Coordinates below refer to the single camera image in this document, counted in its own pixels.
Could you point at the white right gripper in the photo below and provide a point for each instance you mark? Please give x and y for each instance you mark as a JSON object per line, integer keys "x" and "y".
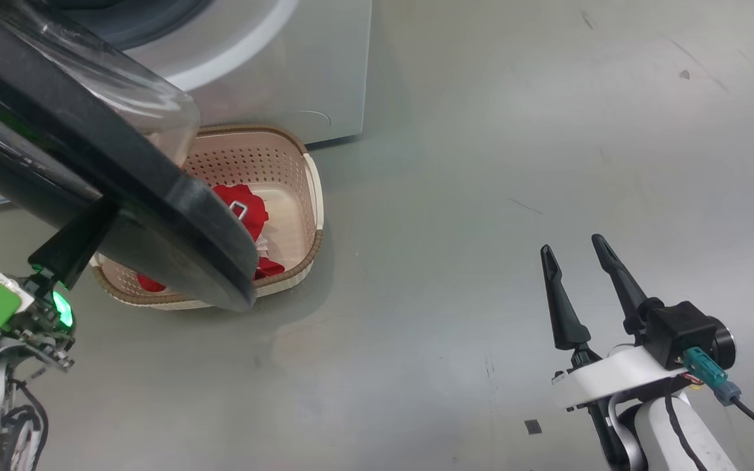
{"x": 612, "y": 379}

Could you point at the black round glass washer door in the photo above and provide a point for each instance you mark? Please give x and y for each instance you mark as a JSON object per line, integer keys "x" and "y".
{"x": 122, "y": 183}

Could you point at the red and white garment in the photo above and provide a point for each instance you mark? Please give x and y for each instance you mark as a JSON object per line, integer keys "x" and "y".
{"x": 246, "y": 206}

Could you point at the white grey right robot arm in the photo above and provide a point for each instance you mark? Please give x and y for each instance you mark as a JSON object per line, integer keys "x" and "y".
{"x": 678, "y": 438}

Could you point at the cream perforated laundry basket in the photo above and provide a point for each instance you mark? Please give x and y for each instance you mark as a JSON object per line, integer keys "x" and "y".
{"x": 285, "y": 183}

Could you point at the white front-load washing machine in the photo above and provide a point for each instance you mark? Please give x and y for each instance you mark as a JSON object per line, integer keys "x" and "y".
{"x": 285, "y": 65}

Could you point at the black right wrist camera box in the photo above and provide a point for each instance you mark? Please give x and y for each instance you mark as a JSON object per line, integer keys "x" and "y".
{"x": 678, "y": 330}

